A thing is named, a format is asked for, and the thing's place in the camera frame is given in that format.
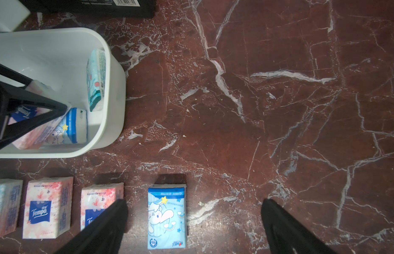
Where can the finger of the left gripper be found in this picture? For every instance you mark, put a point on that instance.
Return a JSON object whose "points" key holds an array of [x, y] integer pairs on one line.
{"points": [[12, 97]]}

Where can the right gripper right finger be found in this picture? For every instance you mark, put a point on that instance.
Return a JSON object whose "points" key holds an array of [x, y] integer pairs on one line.
{"points": [[286, 235]]}

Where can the yellow black toolbox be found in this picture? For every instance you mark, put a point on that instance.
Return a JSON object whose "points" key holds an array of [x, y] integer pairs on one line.
{"points": [[115, 8]]}

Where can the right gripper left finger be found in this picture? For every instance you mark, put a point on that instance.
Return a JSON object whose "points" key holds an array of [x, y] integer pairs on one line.
{"points": [[104, 235]]}

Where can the white plastic storage box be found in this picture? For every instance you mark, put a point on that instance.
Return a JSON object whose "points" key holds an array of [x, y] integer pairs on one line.
{"points": [[58, 58]]}

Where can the pink Tempo pack in box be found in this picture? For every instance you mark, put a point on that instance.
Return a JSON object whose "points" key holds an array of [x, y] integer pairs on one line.
{"points": [[35, 138]]}

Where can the blue elephant tissue pack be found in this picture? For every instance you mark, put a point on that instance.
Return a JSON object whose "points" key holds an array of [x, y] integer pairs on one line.
{"points": [[167, 222]]}

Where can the small blue tissue pack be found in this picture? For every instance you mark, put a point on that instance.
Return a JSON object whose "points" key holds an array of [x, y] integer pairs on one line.
{"points": [[73, 129]]}

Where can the green white tissue pack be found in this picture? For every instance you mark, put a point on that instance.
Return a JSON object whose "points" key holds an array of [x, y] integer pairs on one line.
{"points": [[96, 78]]}

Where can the pink Tempo tissue pack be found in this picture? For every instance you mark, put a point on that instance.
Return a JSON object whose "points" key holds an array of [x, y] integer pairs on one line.
{"points": [[48, 205], [96, 198], [10, 196]]}

